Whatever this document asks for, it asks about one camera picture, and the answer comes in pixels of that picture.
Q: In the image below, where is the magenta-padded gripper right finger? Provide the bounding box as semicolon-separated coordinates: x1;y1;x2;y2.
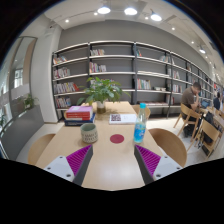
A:
133;144;183;186

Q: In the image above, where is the person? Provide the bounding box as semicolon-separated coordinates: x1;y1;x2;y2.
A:
213;91;223;111
180;82;203;138

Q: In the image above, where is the group of ceiling lights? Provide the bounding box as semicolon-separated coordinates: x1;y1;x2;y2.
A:
64;5;208;54

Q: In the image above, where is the light wooden chair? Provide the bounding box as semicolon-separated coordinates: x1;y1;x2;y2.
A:
27;133;57;166
148;127;188;168
131;104;152;121

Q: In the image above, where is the red book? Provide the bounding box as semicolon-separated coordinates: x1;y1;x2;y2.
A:
65;113;93;121

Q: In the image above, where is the pink-covered book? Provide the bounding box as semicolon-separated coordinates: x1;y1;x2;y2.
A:
65;105;94;116

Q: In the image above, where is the small leafy potted plant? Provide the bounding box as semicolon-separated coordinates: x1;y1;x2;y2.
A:
21;93;39;111

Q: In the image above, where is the flat round red coaster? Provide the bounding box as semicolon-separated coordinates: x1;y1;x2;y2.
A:
109;133;125;145

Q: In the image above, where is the green potted plant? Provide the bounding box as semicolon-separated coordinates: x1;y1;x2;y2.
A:
77;76;132;115

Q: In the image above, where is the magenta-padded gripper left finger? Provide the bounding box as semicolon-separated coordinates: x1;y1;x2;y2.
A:
43;144;94;187

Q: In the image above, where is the white patterned booklet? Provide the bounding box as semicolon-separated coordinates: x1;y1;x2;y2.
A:
108;113;138;126

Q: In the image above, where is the grey bookshelf unit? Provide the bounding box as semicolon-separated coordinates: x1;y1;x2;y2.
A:
51;40;216;119

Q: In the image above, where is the open laptop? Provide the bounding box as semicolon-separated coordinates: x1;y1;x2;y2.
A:
200;99;211;110

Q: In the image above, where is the clear blue-capped drink bottle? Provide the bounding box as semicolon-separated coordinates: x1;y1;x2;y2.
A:
133;102;148;145

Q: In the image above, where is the grey-green patterned cup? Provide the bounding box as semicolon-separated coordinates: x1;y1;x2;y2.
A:
80;122;99;144

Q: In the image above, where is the dark blue book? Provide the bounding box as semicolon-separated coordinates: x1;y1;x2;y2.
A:
64;113;97;127

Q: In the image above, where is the group of wooden chairs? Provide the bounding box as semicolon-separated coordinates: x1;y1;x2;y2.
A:
173;103;224;159

